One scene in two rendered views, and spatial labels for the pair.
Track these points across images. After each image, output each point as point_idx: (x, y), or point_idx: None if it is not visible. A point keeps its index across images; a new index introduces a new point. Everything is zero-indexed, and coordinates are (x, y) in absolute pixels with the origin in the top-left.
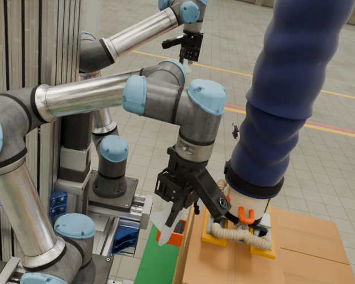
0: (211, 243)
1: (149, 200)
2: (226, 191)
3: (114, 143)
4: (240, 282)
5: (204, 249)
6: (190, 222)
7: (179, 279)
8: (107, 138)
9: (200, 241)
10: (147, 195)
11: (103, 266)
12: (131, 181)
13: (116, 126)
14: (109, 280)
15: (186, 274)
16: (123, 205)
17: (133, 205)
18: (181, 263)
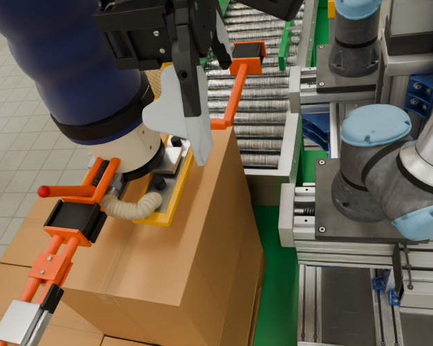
0: (185, 182)
1: (284, 213)
2: (152, 134)
3: (377, 117)
4: (164, 139)
5: (198, 170)
6: (201, 335)
7: (232, 215)
8: (399, 123)
9: (201, 181)
10: (291, 224)
11: (324, 76)
12: (329, 224)
13: (398, 160)
14: (314, 86)
15: (227, 132)
16: (326, 161)
17: (313, 209)
18: (225, 281)
